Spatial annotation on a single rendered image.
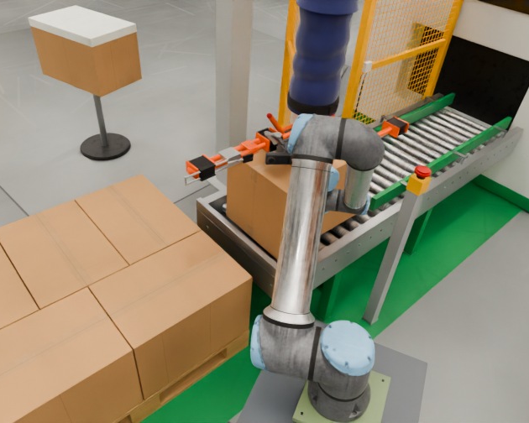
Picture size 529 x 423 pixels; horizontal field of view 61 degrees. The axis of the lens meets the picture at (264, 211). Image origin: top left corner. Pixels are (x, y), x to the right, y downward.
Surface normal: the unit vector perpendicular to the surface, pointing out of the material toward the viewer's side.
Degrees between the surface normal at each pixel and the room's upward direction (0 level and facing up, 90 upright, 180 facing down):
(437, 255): 0
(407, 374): 0
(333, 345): 2
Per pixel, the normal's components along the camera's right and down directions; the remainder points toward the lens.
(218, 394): 0.07, -0.77
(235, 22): 0.66, 0.52
